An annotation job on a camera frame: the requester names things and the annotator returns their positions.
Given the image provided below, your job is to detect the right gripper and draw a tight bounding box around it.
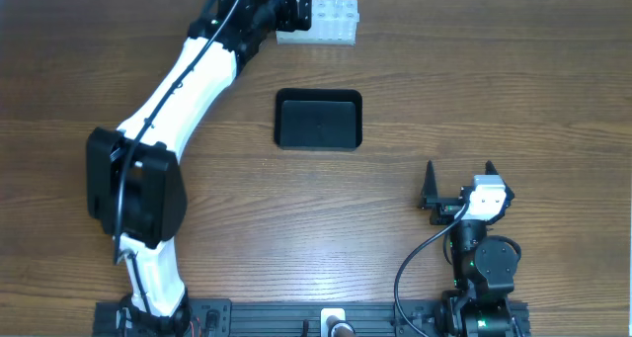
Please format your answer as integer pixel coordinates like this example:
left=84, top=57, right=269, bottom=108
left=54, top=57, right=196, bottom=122
left=418, top=159, right=515, bottom=226

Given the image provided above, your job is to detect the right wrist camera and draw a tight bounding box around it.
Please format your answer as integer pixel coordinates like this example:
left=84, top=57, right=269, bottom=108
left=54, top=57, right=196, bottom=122
left=461, top=174, right=509, bottom=223

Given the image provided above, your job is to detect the white test tube rack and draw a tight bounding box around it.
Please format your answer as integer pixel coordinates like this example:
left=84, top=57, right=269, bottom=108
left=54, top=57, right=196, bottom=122
left=275, top=0, right=361, bottom=47

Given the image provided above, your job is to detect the black cable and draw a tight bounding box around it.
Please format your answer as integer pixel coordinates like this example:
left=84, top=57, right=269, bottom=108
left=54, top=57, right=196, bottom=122
left=392, top=204, right=469, bottom=337
left=112, top=0, right=248, bottom=267

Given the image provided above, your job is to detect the mounting rail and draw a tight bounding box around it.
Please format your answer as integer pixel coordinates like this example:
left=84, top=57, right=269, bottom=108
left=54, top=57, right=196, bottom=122
left=92, top=298, right=532, bottom=337

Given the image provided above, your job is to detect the black tray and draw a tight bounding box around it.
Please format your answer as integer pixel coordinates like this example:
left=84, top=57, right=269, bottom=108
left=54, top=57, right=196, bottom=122
left=273, top=87, right=364, bottom=153

